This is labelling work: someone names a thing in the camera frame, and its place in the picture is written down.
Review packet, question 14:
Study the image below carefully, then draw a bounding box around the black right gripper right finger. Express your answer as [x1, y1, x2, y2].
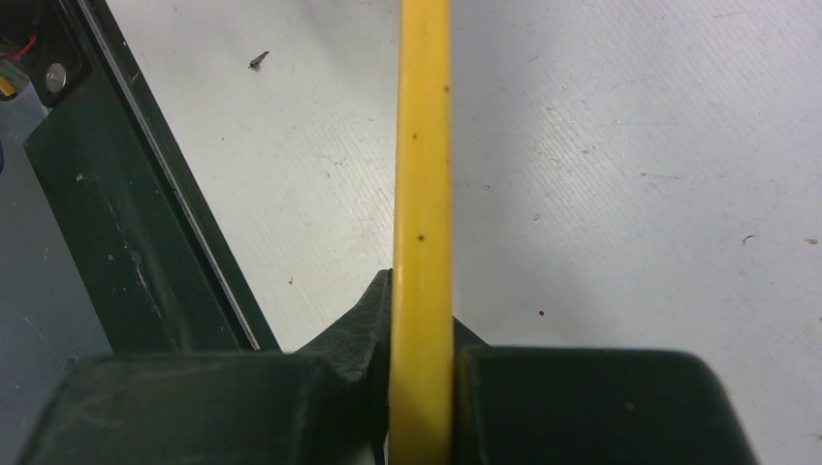
[454, 324, 756, 464]

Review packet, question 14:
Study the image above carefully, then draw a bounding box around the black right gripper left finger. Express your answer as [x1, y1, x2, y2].
[19, 270, 392, 464]

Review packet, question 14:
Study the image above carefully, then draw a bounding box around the yellow framed whiteboard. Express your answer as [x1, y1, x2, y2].
[387, 1, 454, 464]

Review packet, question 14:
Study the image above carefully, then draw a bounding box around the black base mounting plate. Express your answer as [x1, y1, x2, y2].
[1, 1, 278, 353]

